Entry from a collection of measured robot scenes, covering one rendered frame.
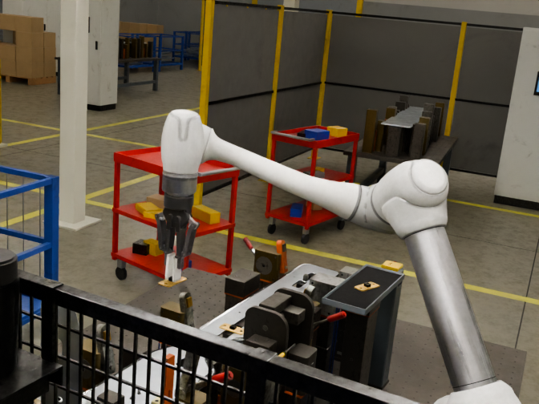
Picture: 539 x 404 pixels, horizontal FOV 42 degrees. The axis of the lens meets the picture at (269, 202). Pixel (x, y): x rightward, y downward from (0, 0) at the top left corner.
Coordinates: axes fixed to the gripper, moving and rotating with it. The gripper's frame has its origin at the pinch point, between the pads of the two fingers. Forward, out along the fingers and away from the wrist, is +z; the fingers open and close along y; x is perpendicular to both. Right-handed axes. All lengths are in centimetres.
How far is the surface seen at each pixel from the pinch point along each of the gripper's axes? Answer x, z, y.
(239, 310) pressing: -45, 28, 4
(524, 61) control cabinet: -681, -58, 31
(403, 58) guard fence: -747, -45, 190
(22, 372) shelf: 78, -11, -29
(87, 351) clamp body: 12.4, 25.3, 17.3
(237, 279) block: -61, 24, 15
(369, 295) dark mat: -49, 12, -38
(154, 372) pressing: 4.0, 29.5, 1.1
